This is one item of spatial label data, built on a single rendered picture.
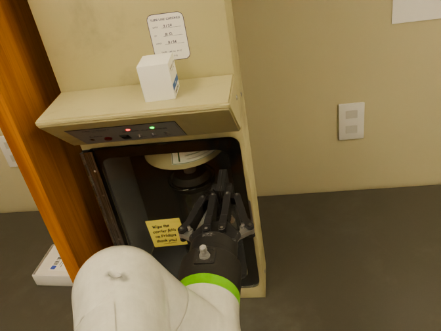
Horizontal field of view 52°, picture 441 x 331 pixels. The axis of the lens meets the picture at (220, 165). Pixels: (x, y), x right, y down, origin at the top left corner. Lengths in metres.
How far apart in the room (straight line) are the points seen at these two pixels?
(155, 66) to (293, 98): 0.64
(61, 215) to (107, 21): 0.39
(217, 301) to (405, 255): 0.73
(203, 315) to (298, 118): 0.86
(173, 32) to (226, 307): 0.44
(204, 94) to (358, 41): 0.61
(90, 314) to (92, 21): 0.51
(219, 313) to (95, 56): 0.48
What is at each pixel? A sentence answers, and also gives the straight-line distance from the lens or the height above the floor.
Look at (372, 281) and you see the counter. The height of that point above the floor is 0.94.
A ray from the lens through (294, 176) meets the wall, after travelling 1.43.
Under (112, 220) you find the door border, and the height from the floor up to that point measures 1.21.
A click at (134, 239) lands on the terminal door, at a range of 1.03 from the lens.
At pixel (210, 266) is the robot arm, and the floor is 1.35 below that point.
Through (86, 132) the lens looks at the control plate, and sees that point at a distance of 0.81.
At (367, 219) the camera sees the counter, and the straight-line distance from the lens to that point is 1.33.
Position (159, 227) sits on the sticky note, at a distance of 0.99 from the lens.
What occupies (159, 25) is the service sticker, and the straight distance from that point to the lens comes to 0.78.
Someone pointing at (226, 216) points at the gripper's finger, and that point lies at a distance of 0.76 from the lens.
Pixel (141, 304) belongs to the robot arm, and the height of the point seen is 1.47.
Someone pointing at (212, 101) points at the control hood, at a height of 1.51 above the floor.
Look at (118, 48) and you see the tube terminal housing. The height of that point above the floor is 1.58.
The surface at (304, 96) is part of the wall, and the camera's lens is 1.29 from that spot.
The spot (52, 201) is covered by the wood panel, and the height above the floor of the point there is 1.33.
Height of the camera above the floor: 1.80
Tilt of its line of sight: 33 degrees down
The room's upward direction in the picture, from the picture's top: 10 degrees counter-clockwise
